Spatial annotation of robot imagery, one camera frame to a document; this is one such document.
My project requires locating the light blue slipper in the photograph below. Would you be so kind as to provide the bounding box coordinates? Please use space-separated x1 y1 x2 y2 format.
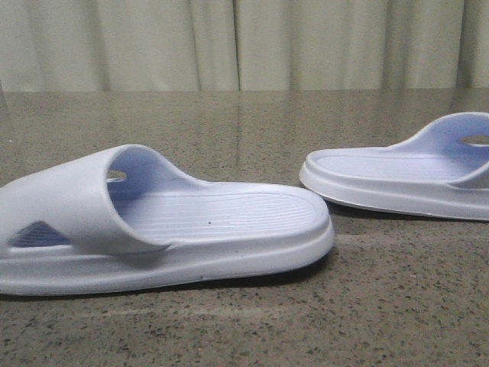
1 145 334 295
300 112 488 221

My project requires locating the white pleated curtain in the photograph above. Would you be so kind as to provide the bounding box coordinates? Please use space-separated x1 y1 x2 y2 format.
1 1 488 92

